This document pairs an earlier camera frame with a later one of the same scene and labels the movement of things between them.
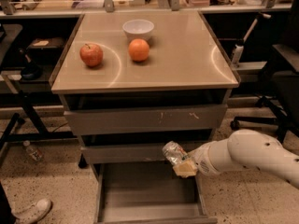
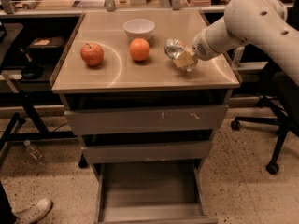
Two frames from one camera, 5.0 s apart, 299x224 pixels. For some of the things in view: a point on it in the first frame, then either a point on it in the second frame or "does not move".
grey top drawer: [155, 119] does not move
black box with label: [46, 48] does not move
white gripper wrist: [202, 160] -> [201, 48]
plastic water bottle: [35, 155] does not move
